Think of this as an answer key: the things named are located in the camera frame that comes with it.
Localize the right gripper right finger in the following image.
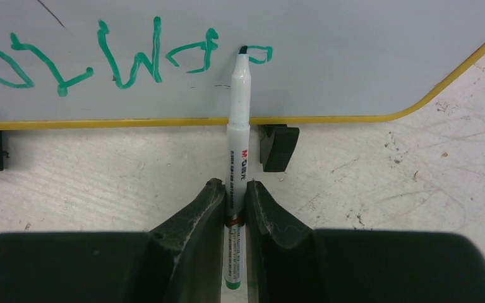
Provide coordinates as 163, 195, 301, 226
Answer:
245, 181, 485, 302

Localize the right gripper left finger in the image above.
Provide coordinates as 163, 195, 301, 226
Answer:
0, 179, 225, 302

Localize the white marker pen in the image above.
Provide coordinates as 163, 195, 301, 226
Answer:
224, 45, 251, 290

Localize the yellow framed whiteboard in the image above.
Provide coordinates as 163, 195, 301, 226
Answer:
0, 1, 485, 130

